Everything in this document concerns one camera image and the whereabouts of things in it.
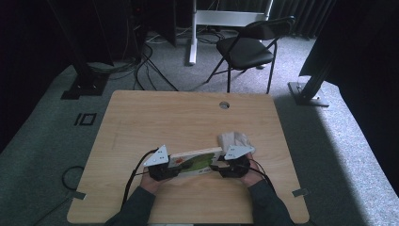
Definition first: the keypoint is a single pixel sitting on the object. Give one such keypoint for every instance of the black stand with square base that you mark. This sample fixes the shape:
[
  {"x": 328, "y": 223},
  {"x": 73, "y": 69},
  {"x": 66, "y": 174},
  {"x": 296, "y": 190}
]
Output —
[{"x": 84, "y": 84}]

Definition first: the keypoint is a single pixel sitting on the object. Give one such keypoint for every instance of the person's right hand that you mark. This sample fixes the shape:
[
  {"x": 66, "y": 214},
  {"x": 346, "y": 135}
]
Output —
[{"x": 254, "y": 175}]

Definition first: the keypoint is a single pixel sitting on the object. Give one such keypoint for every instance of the black folding chair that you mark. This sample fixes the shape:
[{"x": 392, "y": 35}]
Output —
[{"x": 246, "y": 51}]

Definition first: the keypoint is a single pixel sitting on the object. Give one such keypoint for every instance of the pale grey cloth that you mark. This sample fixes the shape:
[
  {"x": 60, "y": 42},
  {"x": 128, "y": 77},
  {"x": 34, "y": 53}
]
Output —
[{"x": 233, "y": 138}]

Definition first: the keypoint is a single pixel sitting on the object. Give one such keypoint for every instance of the dark pleated curtain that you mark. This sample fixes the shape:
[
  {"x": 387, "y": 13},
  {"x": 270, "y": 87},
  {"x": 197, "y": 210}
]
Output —
[{"x": 301, "y": 17}]

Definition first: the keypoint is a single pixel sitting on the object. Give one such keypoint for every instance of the grey tape piece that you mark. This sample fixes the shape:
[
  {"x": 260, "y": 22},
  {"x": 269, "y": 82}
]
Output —
[
  {"x": 300, "y": 192},
  {"x": 79, "y": 195}
]

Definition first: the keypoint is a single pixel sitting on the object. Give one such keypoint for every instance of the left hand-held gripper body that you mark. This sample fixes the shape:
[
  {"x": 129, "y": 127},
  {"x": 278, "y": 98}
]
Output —
[{"x": 158, "y": 158}]

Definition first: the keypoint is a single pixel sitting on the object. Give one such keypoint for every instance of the white metal desk frame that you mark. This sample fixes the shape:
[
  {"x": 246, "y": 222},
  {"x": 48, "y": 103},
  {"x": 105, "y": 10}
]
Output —
[{"x": 226, "y": 18}]

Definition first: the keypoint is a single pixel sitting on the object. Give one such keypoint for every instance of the black stand with metal base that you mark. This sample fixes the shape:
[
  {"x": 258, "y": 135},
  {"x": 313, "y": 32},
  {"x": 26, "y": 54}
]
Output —
[{"x": 309, "y": 95}]

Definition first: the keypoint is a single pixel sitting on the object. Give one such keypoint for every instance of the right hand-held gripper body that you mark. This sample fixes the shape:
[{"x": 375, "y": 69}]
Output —
[{"x": 236, "y": 152}]

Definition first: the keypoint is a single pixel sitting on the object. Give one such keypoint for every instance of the person's left hand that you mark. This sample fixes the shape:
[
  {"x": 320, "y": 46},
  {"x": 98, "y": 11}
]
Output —
[{"x": 152, "y": 185}]

